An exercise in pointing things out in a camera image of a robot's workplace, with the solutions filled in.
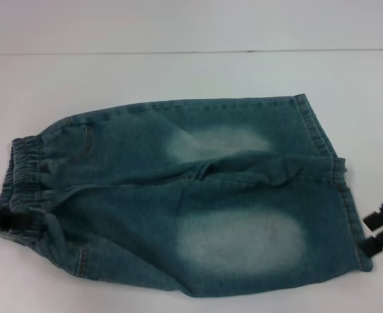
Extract blue denim shorts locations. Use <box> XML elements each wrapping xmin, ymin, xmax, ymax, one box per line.
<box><xmin>0</xmin><ymin>93</ymin><xmax>375</xmax><ymax>300</ymax></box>

